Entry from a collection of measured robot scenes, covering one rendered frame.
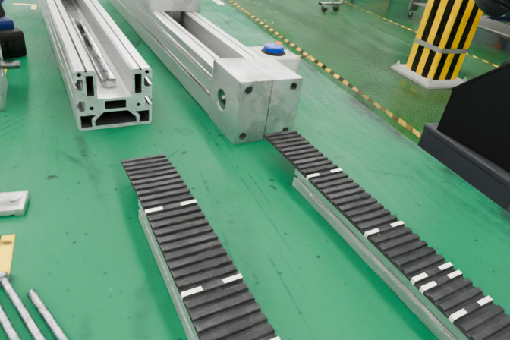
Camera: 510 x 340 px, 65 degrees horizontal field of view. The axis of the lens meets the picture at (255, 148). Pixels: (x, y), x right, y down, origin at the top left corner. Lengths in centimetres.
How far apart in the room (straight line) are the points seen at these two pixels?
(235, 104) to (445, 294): 33
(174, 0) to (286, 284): 67
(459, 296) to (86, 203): 36
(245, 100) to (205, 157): 9
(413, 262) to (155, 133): 37
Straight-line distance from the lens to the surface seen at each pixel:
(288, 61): 77
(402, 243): 42
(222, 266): 34
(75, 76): 56
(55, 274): 39
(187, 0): 91
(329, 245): 43
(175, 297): 35
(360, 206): 44
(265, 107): 56
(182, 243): 36
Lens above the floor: 106
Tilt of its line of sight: 30 degrees down
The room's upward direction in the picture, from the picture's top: 9 degrees clockwise
